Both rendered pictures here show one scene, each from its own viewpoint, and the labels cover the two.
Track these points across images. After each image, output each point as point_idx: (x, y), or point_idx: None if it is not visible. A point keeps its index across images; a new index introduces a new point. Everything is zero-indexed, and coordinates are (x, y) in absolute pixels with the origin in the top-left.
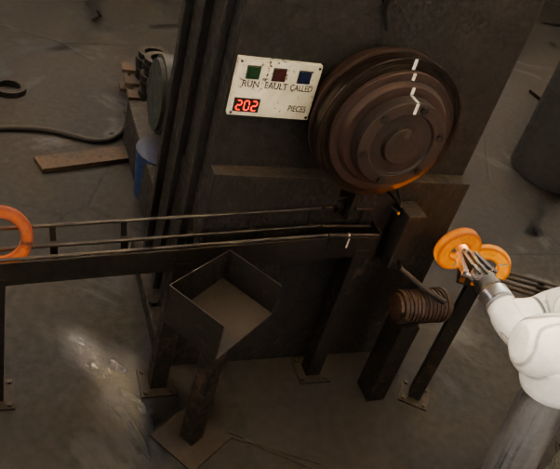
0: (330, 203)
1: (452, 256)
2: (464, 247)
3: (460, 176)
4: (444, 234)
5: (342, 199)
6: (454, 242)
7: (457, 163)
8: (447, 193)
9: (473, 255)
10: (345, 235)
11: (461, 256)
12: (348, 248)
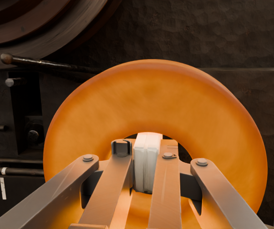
0: (3, 120)
1: (144, 205)
2: (127, 139)
3: (271, 67)
4: (271, 193)
5: (41, 120)
6: (85, 118)
7: (254, 39)
8: (241, 94)
9: (160, 174)
10: None
11: (71, 174)
12: (11, 201)
